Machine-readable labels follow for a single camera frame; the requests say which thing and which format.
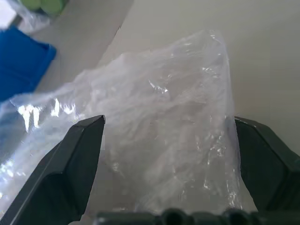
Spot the small clear plastic bag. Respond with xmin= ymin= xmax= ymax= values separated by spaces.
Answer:
xmin=14 ymin=0 xmax=53 ymax=35

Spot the green round object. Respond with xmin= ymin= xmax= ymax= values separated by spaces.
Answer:
xmin=40 ymin=0 xmax=65 ymax=14
xmin=20 ymin=0 xmax=42 ymax=10

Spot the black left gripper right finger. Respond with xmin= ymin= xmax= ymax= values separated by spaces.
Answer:
xmin=234 ymin=116 xmax=300 ymax=213

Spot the blue plastic bin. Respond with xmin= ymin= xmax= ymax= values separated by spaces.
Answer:
xmin=0 ymin=24 xmax=58 ymax=102

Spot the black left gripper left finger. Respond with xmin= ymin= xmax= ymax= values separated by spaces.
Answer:
xmin=0 ymin=114 xmax=105 ymax=225

